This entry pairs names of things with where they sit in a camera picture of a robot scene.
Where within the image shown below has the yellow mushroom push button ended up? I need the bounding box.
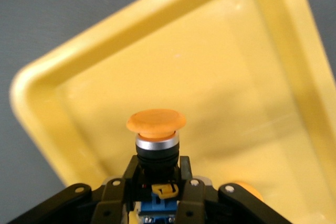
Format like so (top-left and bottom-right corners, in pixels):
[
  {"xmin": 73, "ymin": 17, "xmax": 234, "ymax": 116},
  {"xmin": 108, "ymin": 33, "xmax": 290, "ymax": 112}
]
[
  {"xmin": 125, "ymin": 109, "xmax": 187, "ymax": 224},
  {"xmin": 233, "ymin": 180, "xmax": 264, "ymax": 202}
]

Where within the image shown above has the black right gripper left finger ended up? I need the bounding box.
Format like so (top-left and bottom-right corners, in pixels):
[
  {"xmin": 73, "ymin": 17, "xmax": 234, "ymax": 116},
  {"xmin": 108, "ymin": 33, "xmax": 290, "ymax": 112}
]
[{"xmin": 7, "ymin": 155, "xmax": 140, "ymax": 224}]

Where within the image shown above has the yellow plastic tray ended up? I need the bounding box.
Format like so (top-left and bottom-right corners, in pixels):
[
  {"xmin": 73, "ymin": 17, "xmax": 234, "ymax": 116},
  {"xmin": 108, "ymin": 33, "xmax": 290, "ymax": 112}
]
[{"xmin": 9, "ymin": 0, "xmax": 336, "ymax": 224}]

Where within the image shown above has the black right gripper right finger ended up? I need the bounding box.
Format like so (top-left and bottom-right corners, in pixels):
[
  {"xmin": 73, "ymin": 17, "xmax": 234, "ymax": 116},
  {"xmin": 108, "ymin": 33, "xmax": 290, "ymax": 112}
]
[{"xmin": 175, "ymin": 155, "xmax": 289, "ymax": 224}]

